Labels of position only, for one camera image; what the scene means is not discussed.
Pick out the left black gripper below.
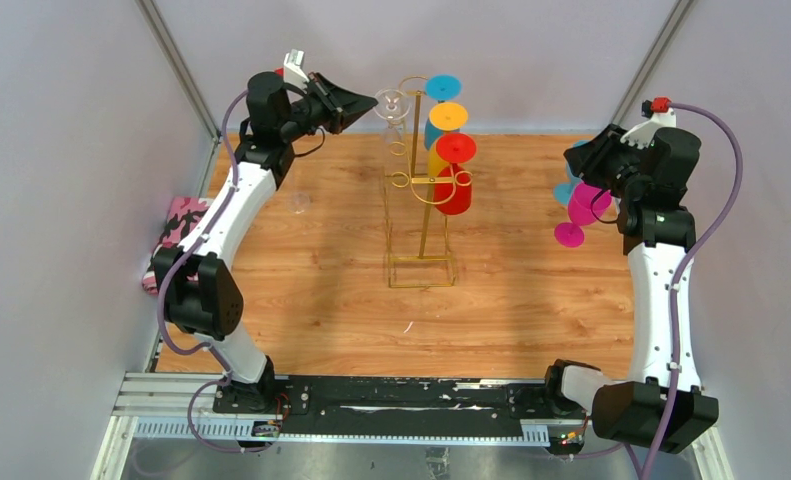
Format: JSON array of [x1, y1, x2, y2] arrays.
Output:
[[278, 73, 375, 143]]

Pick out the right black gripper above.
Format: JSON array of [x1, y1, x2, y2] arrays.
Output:
[[563, 123, 647, 200]]

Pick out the light blue wine glass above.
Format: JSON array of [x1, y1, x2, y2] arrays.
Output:
[[552, 160, 582, 207]]

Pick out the clear wine glass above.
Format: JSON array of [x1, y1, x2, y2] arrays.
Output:
[[374, 88, 411, 146], [287, 192, 311, 214]]

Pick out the pink wine glass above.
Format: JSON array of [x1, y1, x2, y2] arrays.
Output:
[[554, 183, 614, 248]]

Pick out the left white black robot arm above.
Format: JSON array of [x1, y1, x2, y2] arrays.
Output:
[[152, 71, 378, 413]]

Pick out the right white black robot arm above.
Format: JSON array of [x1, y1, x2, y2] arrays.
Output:
[[541, 124, 719, 454]]

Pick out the back blue wine glass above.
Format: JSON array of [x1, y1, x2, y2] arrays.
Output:
[[424, 74, 462, 150]]

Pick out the yellow wine glass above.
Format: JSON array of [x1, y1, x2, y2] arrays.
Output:
[[424, 102, 469, 177]]

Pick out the red wine glass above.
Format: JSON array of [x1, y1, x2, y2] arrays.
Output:
[[429, 132, 477, 216]]

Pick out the pink camouflage cloth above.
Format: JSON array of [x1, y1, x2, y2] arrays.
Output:
[[142, 196, 213, 296]]

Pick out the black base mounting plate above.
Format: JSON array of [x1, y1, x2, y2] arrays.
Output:
[[212, 375, 585, 443]]

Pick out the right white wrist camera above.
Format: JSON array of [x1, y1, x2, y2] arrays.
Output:
[[620, 108, 677, 150]]

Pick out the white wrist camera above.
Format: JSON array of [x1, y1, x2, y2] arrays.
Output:
[[620, 108, 677, 150], [274, 49, 309, 90]]

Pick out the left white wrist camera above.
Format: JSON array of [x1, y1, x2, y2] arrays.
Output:
[[274, 49, 309, 90]]

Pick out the gold wire glass rack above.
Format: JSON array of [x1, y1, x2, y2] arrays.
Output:
[[379, 75, 458, 288]]

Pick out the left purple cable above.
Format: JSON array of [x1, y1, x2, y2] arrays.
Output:
[[155, 89, 284, 455]]

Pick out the aluminium frame rail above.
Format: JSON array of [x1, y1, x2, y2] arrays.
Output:
[[90, 370, 728, 480]]

